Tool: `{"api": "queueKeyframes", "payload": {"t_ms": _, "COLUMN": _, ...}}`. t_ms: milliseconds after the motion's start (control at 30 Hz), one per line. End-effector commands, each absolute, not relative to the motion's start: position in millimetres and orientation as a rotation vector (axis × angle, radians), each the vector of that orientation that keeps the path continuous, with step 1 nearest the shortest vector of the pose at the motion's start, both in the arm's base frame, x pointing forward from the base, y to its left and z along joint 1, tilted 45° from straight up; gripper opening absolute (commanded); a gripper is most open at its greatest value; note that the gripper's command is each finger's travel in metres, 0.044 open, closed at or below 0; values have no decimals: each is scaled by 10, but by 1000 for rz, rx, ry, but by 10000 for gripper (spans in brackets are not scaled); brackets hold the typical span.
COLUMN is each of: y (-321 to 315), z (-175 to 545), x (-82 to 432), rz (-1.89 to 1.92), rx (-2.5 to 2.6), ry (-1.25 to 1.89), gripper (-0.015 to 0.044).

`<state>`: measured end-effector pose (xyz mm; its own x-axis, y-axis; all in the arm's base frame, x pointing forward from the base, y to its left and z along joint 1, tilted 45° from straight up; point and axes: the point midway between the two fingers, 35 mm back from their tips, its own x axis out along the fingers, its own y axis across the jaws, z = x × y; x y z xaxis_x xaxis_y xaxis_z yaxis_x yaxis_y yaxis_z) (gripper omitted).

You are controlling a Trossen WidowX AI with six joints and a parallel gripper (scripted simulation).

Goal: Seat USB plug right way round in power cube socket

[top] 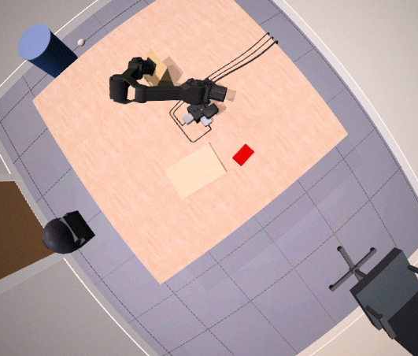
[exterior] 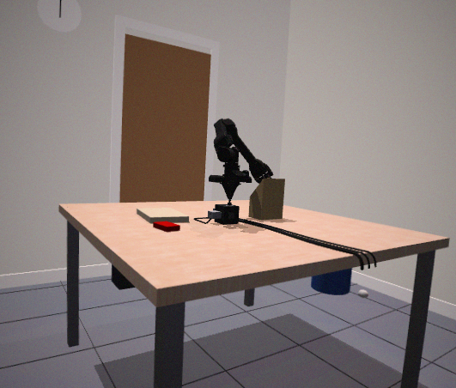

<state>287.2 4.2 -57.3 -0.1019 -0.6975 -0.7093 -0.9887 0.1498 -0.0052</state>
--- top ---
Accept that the red rectangular block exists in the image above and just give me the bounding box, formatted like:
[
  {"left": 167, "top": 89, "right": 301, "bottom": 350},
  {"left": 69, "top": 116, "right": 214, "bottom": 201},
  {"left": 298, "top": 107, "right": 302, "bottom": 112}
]
[{"left": 233, "top": 144, "right": 254, "bottom": 166}]

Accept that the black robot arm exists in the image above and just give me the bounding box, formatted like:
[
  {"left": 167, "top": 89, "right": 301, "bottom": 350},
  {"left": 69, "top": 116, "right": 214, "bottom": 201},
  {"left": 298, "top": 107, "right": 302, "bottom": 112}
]
[{"left": 109, "top": 57, "right": 227, "bottom": 105}]

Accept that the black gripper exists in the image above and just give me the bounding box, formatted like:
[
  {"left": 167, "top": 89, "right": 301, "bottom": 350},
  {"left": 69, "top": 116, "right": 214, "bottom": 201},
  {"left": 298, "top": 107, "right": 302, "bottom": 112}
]
[{"left": 196, "top": 100, "right": 219, "bottom": 120}]

